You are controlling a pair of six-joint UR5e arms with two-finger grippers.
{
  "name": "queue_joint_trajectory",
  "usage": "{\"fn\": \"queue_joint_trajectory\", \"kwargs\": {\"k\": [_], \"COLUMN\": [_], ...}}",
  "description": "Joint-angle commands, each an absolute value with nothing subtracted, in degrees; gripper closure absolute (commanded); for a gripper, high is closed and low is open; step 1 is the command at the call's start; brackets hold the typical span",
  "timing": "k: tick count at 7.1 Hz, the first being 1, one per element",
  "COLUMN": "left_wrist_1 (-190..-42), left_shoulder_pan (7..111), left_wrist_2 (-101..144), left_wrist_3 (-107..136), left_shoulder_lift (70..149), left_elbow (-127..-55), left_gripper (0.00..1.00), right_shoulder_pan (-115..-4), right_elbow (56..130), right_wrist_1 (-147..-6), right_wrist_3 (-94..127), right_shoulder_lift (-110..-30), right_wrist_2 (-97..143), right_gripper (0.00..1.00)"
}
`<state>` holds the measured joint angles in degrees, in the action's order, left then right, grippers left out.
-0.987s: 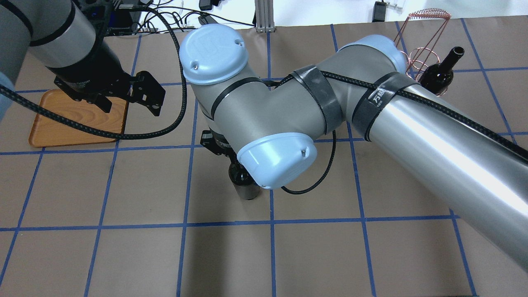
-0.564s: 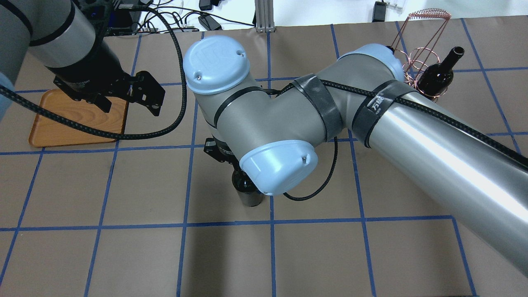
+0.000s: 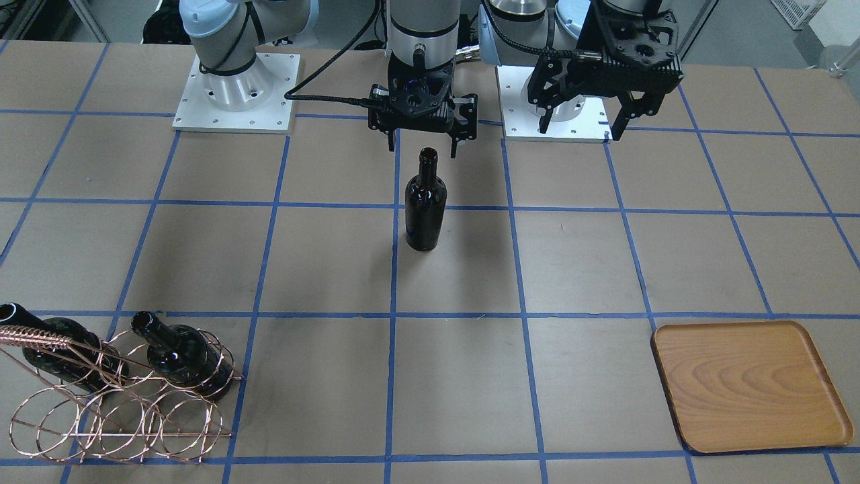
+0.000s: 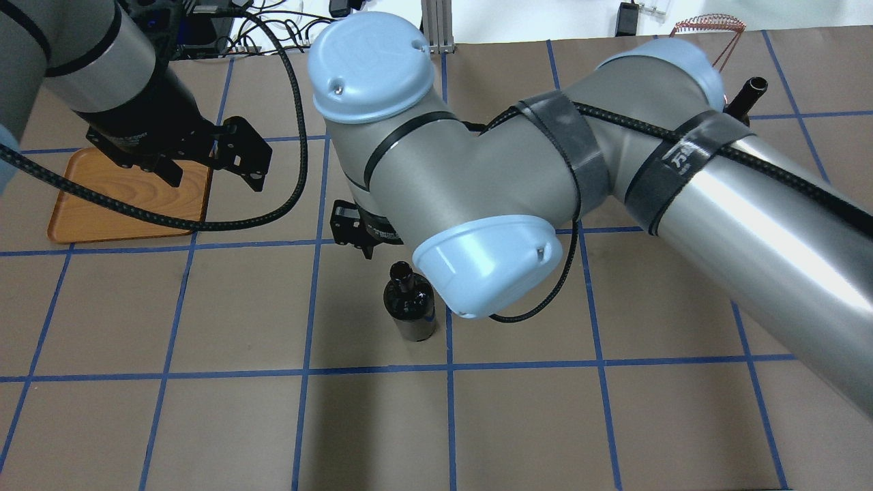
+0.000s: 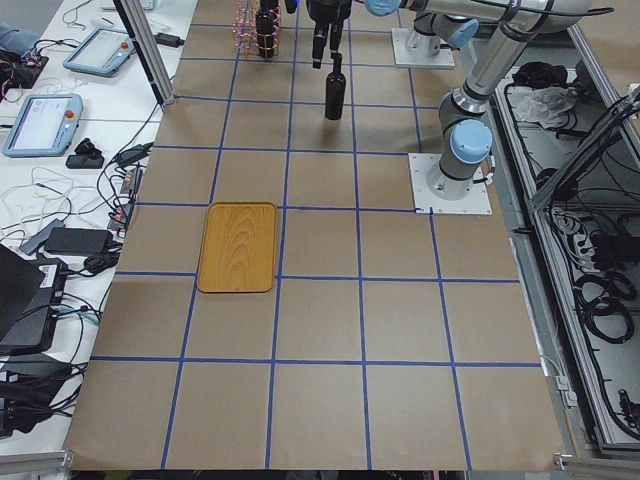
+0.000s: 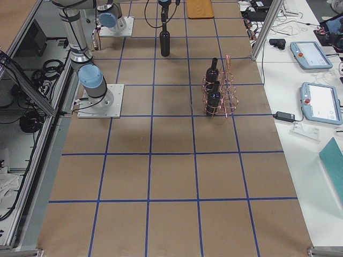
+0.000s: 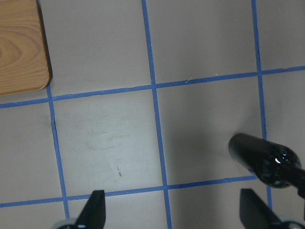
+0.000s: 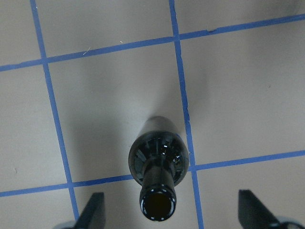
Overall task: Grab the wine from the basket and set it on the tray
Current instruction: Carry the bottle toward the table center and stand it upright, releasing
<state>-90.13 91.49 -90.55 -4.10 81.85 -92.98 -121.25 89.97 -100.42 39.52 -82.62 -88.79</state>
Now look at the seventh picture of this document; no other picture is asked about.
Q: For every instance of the dark wine bottle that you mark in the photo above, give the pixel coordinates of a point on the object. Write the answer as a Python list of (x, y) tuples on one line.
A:
[(275, 165)]

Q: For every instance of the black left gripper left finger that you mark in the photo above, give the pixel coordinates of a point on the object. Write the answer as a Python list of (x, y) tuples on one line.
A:
[(93, 215)]

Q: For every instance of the wooden tray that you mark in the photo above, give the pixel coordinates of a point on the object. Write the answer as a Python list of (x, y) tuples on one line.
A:
[(24, 58)]

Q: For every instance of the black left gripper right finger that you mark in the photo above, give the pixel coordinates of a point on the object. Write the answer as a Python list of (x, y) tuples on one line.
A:
[(254, 213)]

